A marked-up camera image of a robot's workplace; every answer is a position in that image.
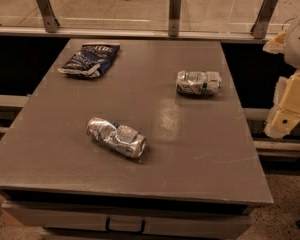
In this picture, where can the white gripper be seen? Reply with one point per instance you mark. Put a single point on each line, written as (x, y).
(285, 116)

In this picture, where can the crushed green 7up can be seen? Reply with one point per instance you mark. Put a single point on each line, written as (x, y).
(201, 83)

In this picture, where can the crushed silver blue can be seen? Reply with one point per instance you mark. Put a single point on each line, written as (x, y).
(120, 138)

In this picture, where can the blue chip bag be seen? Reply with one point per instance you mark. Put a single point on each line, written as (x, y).
(92, 60)

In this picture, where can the right metal bracket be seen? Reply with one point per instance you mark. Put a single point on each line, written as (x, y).
(260, 27)

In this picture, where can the metal bracket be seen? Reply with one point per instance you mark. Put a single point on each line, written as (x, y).
(50, 22)
(174, 17)
(260, 27)

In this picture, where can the middle metal bracket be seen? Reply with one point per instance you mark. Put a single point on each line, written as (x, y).
(174, 17)

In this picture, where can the left metal bracket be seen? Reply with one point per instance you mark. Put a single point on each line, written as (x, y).
(50, 22)

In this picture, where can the drawer with black handle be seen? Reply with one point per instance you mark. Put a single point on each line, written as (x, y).
(71, 222)

